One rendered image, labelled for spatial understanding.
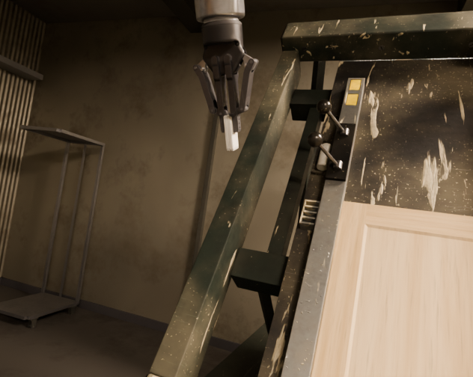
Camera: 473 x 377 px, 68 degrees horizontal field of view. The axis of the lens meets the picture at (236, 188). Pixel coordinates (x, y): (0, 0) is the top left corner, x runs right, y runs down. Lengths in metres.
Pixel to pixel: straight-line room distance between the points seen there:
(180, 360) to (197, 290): 0.14
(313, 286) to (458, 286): 0.28
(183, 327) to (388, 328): 0.40
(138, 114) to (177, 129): 0.50
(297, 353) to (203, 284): 0.24
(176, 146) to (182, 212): 0.66
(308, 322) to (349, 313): 0.08
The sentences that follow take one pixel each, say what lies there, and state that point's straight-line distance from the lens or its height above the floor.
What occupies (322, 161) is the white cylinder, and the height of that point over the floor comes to 1.40.
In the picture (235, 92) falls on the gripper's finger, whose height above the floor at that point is 1.47.
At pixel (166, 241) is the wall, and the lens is 3.49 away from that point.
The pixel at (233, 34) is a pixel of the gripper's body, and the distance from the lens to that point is 0.68.
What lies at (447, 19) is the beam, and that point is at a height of 1.92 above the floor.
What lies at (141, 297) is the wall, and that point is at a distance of 3.69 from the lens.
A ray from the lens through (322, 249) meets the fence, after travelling 0.81.
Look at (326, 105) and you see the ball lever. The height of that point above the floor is 1.54.
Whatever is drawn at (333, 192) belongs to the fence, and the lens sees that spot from 0.89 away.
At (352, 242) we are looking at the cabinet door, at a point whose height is 1.21.
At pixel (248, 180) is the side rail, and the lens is 0.93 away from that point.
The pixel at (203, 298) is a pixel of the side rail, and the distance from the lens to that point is 0.79.
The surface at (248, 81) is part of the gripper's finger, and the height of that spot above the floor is 1.48.
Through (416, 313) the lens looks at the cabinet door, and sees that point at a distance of 0.79.
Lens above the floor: 1.25
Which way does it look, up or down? 3 degrees up
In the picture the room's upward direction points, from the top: 8 degrees clockwise
